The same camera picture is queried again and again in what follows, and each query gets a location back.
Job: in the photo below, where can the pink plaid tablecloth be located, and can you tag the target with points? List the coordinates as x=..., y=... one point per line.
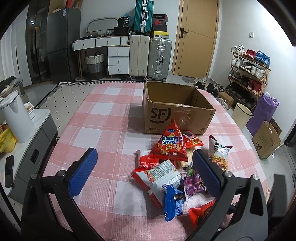
x=110, y=119

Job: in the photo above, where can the wooden door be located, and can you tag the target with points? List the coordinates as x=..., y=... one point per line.
x=196, y=37

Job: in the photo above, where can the dotted cream rug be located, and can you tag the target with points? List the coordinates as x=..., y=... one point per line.
x=66, y=98

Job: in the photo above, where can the woven laundry basket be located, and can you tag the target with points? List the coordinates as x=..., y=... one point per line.
x=95, y=66

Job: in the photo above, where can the silver suitcase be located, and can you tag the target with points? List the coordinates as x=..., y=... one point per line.
x=159, y=59

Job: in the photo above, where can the black smartphone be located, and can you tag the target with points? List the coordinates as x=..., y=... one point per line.
x=9, y=167

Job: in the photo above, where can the beige suitcase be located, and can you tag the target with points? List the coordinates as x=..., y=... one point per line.
x=138, y=55

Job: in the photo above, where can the purple grape candy bag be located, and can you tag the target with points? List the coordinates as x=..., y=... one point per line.
x=193, y=183

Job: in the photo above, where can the wooden shoe rack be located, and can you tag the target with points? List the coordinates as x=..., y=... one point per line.
x=248, y=76

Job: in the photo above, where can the cream trash bin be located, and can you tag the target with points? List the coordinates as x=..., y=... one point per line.
x=241, y=115

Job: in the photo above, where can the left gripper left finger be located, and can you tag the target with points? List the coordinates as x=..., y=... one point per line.
x=42, y=223

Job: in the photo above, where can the teal suitcase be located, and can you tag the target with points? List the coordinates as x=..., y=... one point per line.
x=143, y=16

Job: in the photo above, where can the yellow plastic bag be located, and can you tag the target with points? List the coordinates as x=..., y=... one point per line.
x=7, y=142

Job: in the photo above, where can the large white red snack bag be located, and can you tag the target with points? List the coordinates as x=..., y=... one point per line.
x=156, y=180

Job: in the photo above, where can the red snack pack front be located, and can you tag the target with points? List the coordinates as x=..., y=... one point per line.
x=197, y=214

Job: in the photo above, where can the blue oreo pack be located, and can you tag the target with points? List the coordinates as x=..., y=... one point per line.
x=174, y=203

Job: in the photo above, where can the white grey snack bag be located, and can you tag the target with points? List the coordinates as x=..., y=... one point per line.
x=218, y=153

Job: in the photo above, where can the stacked shoe boxes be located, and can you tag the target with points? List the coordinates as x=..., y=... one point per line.
x=159, y=26

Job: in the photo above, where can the clear cake bread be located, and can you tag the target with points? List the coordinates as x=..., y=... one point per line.
x=186, y=163

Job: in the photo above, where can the brown paper cat bag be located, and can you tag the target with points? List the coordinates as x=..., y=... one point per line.
x=266, y=140

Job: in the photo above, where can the small cardboard box floor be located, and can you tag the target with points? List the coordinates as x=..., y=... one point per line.
x=226, y=98

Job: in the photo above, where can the grey side cabinet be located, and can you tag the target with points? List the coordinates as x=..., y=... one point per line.
x=30, y=157

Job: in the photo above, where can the red triangular chips bag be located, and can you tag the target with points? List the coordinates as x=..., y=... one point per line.
x=171, y=145

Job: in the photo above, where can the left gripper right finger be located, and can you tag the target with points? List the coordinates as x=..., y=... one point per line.
x=239, y=211

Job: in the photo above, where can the red white balloon glue pack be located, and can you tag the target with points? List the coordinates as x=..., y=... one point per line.
x=145, y=162

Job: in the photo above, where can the purple gift bag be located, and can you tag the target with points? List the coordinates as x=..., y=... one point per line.
x=264, y=111

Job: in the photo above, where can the white drawer desk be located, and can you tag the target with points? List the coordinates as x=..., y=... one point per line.
x=118, y=52

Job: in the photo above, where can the dark grey refrigerator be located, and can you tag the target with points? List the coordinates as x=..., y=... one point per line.
x=63, y=28

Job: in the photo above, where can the white electric kettle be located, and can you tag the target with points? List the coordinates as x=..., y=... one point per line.
x=17, y=118

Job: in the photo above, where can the SF cardboard box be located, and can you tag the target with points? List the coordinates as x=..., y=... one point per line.
x=163, y=102

